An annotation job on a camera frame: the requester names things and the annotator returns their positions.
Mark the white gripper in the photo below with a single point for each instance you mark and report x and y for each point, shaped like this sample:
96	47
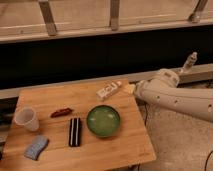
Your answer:
135	89

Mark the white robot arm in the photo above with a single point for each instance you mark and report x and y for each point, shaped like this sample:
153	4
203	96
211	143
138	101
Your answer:
162	90

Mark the green ceramic bowl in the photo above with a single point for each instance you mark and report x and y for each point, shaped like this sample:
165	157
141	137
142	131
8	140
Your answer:
103	121

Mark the wooden board table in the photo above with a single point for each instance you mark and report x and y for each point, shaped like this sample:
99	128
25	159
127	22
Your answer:
64	142

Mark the brown red snack wrapper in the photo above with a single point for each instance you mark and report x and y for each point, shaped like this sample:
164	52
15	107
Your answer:
61	112

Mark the metal valve fitting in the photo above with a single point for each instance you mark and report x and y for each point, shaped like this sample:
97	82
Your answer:
191	60

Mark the black white striped bar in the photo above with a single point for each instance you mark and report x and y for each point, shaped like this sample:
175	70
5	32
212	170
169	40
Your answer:
74	132

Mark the blue sponge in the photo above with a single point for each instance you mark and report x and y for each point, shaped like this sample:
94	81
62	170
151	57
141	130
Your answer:
38	144

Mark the translucent plastic cup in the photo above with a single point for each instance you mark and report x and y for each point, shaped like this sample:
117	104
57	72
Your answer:
27	118

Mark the metal window frame post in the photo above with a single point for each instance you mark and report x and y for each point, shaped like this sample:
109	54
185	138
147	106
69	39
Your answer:
114	14
197	12
48	17

